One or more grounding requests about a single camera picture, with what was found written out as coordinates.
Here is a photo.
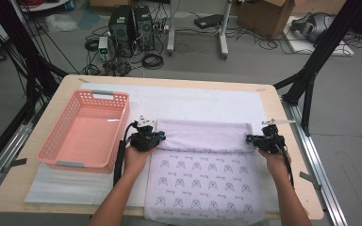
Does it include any clear plastic bag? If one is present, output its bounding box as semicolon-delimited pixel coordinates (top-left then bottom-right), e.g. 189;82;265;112
44;13;80;34

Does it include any coiled black cable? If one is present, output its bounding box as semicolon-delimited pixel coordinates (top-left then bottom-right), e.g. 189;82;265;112
141;53;165;71

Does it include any person's left hand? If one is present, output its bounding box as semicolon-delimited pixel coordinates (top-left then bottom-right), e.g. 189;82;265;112
123;144;156;185

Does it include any white floor board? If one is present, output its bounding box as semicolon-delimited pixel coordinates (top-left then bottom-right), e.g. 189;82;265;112
284;15;356;57

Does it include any black sleeved cable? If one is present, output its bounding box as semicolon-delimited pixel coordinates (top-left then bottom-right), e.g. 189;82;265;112
112;121;140;188

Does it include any person's right hand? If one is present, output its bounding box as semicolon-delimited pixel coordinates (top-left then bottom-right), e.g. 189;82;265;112
257;148;292;186

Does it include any white desk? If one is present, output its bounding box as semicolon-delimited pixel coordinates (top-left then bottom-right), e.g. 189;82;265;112
165;0;234;61

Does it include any black computer tower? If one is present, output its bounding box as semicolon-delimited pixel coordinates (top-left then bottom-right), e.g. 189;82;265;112
107;4;137;58
133;5;156;52

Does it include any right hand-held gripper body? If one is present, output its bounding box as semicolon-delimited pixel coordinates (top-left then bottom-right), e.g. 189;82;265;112
253;118;296;154

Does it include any black laptop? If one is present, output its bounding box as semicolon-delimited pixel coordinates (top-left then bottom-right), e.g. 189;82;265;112
193;13;225;30

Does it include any small white box device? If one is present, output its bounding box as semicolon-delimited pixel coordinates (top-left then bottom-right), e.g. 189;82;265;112
97;36;109;61

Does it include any black metal frame post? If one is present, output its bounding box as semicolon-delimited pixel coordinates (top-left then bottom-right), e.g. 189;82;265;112
0;0;71;124
272;0;362;137

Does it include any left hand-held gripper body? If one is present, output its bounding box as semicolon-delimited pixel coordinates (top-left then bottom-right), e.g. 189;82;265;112
128;115;158;153

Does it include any lilac printed towel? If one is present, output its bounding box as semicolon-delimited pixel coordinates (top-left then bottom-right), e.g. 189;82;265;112
143;118;267;226

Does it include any open cardboard box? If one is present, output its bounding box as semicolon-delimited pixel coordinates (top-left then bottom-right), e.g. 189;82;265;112
237;0;297;40

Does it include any grey rounded device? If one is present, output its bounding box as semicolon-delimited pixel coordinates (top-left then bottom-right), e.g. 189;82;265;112
289;11;337;43

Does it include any grey metal bracket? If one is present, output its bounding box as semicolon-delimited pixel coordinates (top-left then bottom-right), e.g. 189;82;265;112
298;170;323;191
1;157;28;174

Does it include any aluminium rail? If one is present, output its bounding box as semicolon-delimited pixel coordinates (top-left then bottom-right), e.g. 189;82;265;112
0;121;34;205
281;97;349;226

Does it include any brown cardboard box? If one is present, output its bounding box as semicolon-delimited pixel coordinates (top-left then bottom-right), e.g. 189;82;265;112
89;0;134;9

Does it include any thin black cable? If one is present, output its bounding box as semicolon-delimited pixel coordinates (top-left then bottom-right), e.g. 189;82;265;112
279;137;296;189

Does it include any red cable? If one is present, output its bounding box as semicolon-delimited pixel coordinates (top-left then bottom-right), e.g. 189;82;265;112
20;0;45;9

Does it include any white grid mat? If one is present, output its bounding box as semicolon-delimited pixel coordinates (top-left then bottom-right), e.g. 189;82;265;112
24;82;293;215

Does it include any round white table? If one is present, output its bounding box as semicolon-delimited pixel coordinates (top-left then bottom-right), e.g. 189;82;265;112
18;0;72;13

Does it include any blue-grey sheet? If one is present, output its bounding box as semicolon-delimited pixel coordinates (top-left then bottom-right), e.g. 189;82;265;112
76;10;104;31

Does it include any white power strip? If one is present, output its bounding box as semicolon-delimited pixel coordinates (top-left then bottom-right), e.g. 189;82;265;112
153;20;171;36

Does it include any pink plastic basket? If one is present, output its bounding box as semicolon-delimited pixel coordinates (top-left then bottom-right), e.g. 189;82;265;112
36;89;132;175

